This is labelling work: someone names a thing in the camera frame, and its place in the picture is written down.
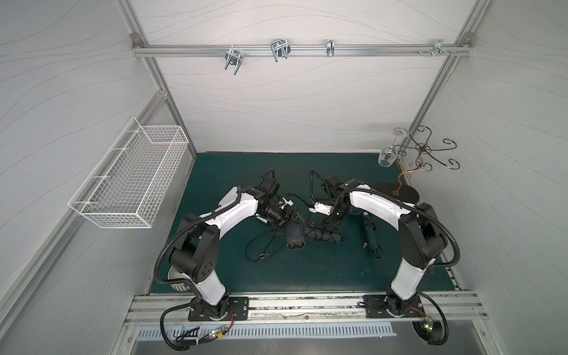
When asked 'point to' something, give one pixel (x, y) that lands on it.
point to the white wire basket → (128, 186)
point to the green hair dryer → (370, 225)
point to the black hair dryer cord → (319, 236)
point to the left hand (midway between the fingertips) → (300, 229)
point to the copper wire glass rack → (409, 193)
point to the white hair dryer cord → (262, 255)
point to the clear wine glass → (388, 155)
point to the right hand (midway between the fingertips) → (331, 220)
